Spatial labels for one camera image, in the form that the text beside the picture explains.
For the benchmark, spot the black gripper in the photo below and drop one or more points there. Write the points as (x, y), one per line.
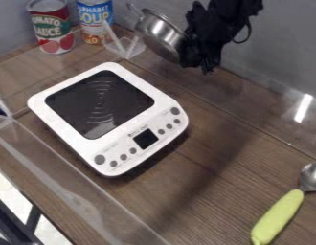
(212, 26)

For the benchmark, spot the silver pot with handles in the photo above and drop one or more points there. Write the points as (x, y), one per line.
(160, 34)

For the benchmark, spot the white and black induction stove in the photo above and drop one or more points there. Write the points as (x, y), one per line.
(110, 116)

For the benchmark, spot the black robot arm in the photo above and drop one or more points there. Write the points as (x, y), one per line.
(254, 7)

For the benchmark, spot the alphabet soup can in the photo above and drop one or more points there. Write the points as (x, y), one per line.
(93, 12)

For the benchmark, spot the tomato sauce can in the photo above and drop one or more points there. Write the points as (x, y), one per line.
(50, 19)

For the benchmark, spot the clear acrylic corner bracket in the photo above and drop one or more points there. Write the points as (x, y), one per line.
(121, 46)

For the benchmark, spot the spoon with green handle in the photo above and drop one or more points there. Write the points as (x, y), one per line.
(283, 209)

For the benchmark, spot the black metal frame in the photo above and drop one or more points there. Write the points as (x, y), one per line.
(13, 231)

